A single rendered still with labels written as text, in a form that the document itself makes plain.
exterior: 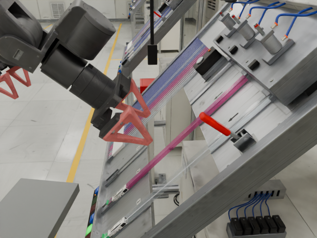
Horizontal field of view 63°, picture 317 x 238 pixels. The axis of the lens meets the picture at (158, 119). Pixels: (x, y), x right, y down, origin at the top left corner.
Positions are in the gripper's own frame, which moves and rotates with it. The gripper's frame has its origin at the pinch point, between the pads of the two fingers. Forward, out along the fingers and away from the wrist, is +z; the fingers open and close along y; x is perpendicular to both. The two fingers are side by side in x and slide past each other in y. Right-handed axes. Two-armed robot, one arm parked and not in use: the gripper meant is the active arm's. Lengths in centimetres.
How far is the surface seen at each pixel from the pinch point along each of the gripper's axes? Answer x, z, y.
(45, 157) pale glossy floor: 135, 11, 134
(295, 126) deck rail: -18.1, 13.4, -9.3
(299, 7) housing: -32.5, 7.5, 6.4
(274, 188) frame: 1, 59, 22
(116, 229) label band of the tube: 25.3, 12.6, -0.6
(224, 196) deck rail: -2.0, 15.6, -9.5
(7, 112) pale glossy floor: 181, -39, 219
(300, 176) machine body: -7, 74, 32
